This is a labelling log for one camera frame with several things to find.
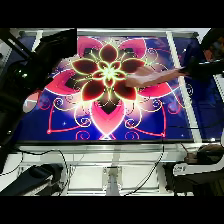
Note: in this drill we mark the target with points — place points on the red garment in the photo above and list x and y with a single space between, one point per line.
153 78

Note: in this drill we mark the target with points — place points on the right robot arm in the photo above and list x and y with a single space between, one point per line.
208 68

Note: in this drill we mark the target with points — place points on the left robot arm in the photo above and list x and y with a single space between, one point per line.
30 73

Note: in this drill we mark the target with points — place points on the heap of clothes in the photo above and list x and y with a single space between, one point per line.
213 41

